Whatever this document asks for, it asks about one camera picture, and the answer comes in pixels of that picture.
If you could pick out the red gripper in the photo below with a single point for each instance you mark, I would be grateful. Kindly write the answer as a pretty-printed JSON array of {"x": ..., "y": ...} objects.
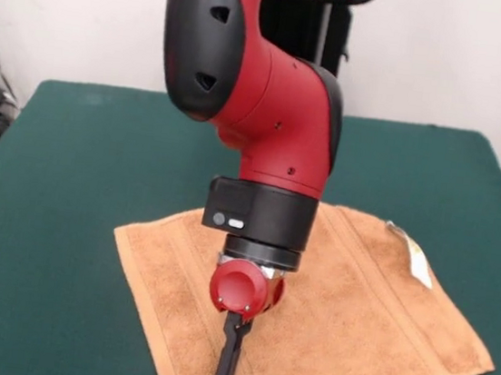
[{"x": 235, "y": 288}]

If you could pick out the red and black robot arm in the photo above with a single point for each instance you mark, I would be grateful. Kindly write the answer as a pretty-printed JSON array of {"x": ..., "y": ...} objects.
[{"x": 286, "y": 123}]

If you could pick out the dark green table cloth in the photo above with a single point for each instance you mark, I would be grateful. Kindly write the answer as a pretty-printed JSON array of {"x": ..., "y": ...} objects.
[{"x": 45, "y": 217}]

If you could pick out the tan terry towel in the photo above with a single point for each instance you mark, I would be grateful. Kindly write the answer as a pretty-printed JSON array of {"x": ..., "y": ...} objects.
[{"x": 352, "y": 323}]

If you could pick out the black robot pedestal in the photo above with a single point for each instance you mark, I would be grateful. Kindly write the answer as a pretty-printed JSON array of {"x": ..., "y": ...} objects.
[{"x": 298, "y": 19}]

